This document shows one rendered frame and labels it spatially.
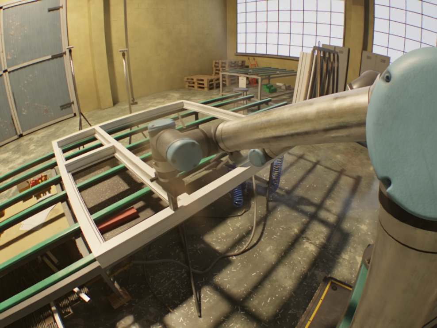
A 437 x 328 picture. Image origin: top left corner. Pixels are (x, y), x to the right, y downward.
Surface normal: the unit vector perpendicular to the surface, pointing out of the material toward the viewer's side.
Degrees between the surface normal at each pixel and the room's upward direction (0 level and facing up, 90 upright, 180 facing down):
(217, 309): 0
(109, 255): 90
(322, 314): 0
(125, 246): 90
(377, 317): 94
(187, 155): 90
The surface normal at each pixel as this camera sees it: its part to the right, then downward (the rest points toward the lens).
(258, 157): -0.63, 0.44
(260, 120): -0.83, -0.25
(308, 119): -0.85, 0.10
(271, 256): -0.01, -0.86
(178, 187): 0.71, 0.35
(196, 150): 0.51, 0.43
